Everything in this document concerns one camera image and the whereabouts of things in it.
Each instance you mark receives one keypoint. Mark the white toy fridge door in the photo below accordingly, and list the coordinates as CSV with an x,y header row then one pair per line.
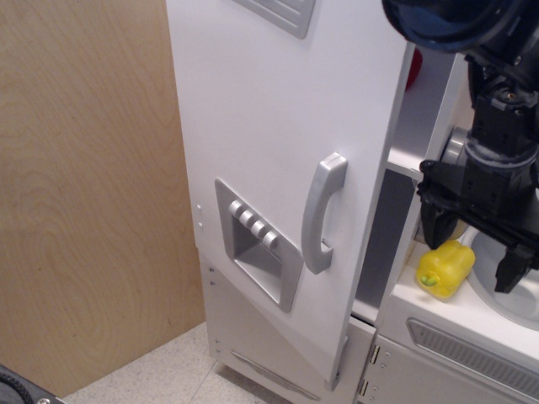
x,y
259,110

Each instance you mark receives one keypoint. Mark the grey toy telephone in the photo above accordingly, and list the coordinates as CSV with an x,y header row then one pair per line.
x,y
454,149

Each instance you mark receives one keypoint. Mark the grey ice dispenser panel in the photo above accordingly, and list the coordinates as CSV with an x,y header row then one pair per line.
x,y
259,249

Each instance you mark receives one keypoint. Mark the grey toy sink basin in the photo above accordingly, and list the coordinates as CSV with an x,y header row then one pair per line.
x,y
521,304

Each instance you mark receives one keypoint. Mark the red object inside fridge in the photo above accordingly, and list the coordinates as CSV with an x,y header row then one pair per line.
x,y
415,68

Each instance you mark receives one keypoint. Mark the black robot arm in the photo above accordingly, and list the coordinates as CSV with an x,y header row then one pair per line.
x,y
499,41

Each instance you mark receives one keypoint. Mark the grey oven vent panel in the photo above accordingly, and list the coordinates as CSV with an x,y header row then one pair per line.
x,y
472,357

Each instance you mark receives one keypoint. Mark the white toy kitchen cabinet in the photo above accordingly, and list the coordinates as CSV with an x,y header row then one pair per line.
x,y
397,370

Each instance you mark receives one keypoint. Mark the white lower freezer door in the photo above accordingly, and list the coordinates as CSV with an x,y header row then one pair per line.
x,y
242,339

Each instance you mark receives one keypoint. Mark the grey fridge door handle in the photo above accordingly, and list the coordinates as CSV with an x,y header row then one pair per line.
x,y
328,179

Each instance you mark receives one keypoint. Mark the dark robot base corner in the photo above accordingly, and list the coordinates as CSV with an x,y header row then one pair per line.
x,y
18,390

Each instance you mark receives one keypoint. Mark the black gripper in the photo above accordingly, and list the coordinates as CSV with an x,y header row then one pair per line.
x,y
500,203

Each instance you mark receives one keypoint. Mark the grey upper door plate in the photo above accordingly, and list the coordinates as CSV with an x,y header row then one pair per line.
x,y
293,16

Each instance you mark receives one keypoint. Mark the yellow toy bell pepper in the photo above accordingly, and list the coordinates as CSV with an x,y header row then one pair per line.
x,y
441,271

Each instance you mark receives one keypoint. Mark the grey freezer door handle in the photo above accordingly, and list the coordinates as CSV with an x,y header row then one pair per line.
x,y
331,384

